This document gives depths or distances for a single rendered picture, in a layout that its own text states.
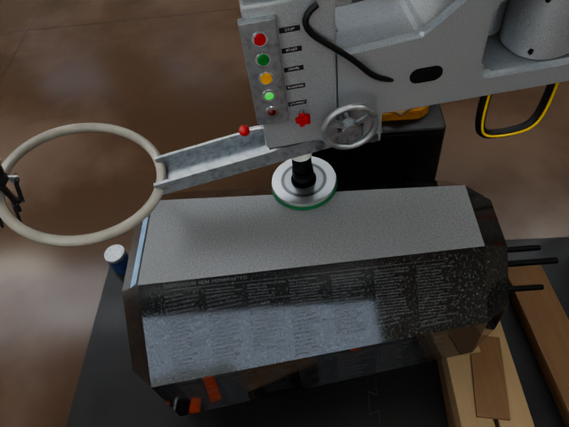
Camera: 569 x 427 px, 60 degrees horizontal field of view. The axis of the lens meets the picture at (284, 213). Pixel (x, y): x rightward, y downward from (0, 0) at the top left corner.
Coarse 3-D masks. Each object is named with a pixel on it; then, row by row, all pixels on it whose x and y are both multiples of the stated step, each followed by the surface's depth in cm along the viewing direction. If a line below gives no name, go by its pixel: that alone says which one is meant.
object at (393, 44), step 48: (384, 0) 123; (432, 0) 114; (480, 0) 108; (336, 48) 109; (384, 48) 114; (432, 48) 116; (480, 48) 118; (384, 96) 126; (432, 96) 128; (480, 96) 130
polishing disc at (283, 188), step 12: (288, 168) 165; (324, 168) 163; (276, 180) 162; (288, 180) 162; (324, 180) 160; (276, 192) 159; (288, 192) 159; (300, 192) 158; (312, 192) 158; (324, 192) 157; (300, 204) 155; (312, 204) 156
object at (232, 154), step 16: (208, 144) 150; (224, 144) 151; (240, 144) 152; (256, 144) 151; (304, 144) 141; (320, 144) 140; (160, 160) 153; (176, 160) 154; (192, 160) 154; (208, 160) 152; (224, 160) 150; (240, 160) 142; (256, 160) 143; (272, 160) 144; (176, 176) 145; (192, 176) 145; (208, 176) 146; (224, 176) 146
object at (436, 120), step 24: (408, 120) 187; (432, 120) 185; (384, 144) 190; (408, 144) 189; (432, 144) 189; (336, 168) 202; (360, 168) 202; (384, 168) 201; (408, 168) 200; (432, 168) 200
